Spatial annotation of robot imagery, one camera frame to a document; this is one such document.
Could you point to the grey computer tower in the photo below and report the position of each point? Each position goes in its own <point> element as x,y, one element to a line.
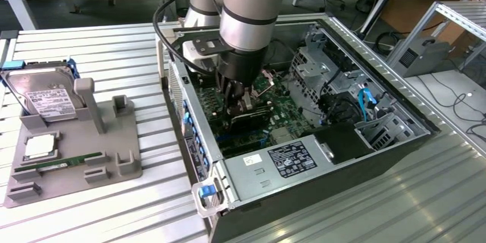
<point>429,61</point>

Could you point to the silver CPU chip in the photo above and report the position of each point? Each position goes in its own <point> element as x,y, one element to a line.
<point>38,146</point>

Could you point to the metal disk bay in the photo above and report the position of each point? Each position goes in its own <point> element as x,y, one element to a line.
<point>388,132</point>

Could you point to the black slanted pole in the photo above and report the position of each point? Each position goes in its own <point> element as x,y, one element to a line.
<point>384,1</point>

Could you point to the metal socket cover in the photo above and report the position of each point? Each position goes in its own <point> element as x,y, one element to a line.
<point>266,79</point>

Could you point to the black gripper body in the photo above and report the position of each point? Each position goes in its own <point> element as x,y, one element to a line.
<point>243,66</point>

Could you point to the graphics card with metal bracket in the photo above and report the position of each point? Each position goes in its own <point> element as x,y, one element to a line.
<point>250,123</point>

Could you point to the open black PC case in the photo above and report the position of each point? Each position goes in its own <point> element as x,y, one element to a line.
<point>342,191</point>

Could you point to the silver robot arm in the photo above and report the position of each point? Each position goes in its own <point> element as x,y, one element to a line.
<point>250,12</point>

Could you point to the silver chipset heatsink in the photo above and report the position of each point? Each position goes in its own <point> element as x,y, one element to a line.
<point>282,136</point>

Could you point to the metal drive cage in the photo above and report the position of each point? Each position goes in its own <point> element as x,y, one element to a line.
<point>311,69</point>

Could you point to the green motherboard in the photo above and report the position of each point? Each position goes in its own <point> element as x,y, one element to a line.
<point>289,106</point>

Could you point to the blue case latch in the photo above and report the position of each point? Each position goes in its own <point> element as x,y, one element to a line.
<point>207,191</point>

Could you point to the grey parts rack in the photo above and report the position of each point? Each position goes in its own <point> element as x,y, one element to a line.
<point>114,146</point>

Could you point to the hard disk in blue caddy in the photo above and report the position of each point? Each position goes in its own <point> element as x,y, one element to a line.
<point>46,95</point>

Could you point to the grey power supply unit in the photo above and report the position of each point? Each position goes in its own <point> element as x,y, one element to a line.
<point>258,174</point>

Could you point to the green RAM stick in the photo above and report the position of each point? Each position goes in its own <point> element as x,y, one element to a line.
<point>68,161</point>

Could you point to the aluminium profile frame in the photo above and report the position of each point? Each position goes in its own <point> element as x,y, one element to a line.
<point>466,12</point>

